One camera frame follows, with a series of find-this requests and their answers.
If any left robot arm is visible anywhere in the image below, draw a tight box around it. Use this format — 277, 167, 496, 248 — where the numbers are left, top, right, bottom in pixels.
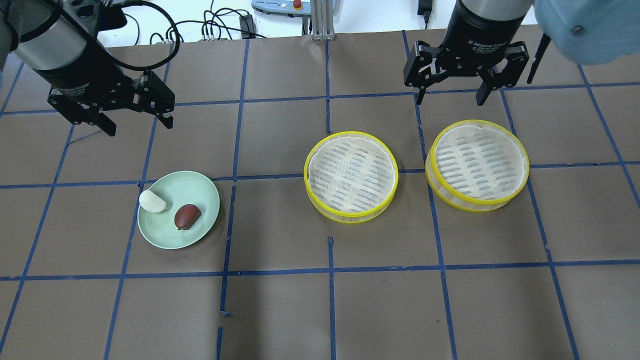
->
1, 0, 180, 137

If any teach pendant with red button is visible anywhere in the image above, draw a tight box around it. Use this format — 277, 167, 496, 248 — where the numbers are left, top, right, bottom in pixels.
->
250, 0, 311, 18

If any black power brick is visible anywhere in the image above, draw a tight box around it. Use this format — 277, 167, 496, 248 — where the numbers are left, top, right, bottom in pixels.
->
238, 14, 256, 38

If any dark red bun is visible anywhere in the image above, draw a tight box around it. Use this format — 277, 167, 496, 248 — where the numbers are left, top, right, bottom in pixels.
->
174, 203, 202, 231

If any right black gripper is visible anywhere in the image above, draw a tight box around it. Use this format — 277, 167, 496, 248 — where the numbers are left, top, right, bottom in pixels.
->
403, 0, 530, 106

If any black cable bundle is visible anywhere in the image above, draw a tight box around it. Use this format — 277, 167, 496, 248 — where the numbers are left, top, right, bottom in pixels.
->
150, 0, 268, 46

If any yellow bamboo steamer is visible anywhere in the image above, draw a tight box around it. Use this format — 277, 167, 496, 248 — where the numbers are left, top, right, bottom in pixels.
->
424, 119, 530, 214
302, 131, 400, 224

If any light green plate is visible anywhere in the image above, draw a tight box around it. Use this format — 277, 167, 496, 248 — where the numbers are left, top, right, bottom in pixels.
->
137, 170, 221, 249

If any aluminium frame post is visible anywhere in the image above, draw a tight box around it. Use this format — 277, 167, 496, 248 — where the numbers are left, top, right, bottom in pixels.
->
310, 0, 336, 41

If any white steamed bun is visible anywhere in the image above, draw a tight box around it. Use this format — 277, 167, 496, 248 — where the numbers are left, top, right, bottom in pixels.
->
138, 189, 168, 214

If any black power adapter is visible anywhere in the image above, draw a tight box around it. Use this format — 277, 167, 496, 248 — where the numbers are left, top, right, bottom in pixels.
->
416, 0, 434, 28

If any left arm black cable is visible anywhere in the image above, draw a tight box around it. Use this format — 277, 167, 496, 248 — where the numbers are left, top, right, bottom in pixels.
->
90, 0, 182, 72

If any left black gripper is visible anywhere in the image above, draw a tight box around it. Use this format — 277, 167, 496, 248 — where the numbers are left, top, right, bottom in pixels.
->
47, 70, 175, 137

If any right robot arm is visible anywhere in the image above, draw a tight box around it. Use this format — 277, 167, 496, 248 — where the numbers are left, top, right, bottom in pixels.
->
403, 0, 640, 106

